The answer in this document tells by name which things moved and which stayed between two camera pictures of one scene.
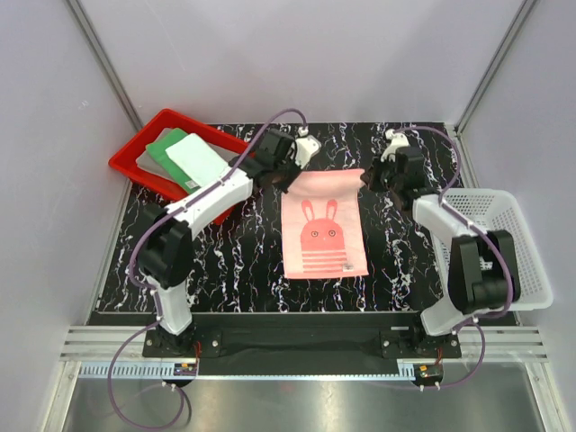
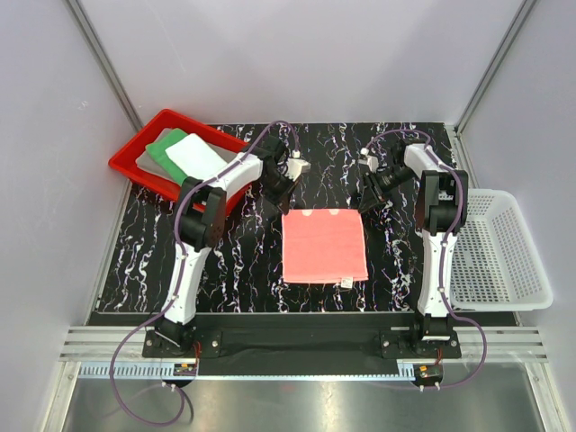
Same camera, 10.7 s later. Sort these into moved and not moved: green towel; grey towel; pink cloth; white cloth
Moved: pink cloth
Not moved: grey towel; white cloth; green towel
